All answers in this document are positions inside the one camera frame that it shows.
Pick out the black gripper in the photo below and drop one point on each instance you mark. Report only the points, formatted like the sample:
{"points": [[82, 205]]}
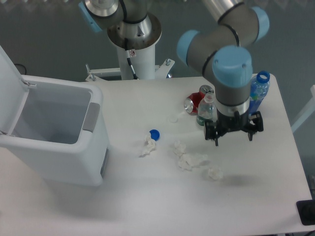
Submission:
{"points": [[249, 123]]}

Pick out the white paper ball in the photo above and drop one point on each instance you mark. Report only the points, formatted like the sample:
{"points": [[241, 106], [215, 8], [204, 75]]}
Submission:
{"points": [[215, 173]]}

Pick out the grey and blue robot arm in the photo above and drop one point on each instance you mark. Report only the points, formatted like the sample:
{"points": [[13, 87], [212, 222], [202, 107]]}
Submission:
{"points": [[220, 57]]}

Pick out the clear green-label plastic bottle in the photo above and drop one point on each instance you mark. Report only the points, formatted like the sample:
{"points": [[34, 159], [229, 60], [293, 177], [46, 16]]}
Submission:
{"points": [[206, 109]]}

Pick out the crushed red soda can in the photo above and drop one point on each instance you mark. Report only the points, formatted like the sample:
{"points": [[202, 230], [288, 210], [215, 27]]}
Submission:
{"points": [[191, 102]]}

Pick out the blue plastic drink bottle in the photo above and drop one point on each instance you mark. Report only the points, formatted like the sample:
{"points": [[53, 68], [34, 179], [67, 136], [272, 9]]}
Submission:
{"points": [[259, 88]]}

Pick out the crumpled paper cluster middle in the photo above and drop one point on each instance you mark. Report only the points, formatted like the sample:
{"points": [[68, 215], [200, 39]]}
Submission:
{"points": [[188, 161]]}

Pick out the white bottle cap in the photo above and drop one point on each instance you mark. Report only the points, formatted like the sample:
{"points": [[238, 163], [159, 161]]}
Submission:
{"points": [[172, 119]]}

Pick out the white furniture piece right edge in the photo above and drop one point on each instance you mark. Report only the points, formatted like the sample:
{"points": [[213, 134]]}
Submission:
{"points": [[305, 112]]}

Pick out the blue bottle cap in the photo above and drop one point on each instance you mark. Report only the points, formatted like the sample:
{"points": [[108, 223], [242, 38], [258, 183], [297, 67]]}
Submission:
{"points": [[155, 134]]}

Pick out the crumpled paper near blue cap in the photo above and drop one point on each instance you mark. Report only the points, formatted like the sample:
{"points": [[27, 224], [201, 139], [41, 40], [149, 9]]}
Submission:
{"points": [[149, 145]]}

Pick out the black device at table edge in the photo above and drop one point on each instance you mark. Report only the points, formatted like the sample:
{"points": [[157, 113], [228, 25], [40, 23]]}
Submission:
{"points": [[306, 210]]}

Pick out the white open trash bin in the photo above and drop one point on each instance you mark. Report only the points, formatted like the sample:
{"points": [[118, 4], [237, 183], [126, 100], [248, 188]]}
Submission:
{"points": [[56, 127]]}

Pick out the white metal base frame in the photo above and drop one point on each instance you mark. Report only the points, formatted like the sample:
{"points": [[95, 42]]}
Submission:
{"points": [[110, 74]]}

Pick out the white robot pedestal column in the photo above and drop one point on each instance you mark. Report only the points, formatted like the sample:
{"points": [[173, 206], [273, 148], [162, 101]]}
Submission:
{"points": [[136, 59]]}

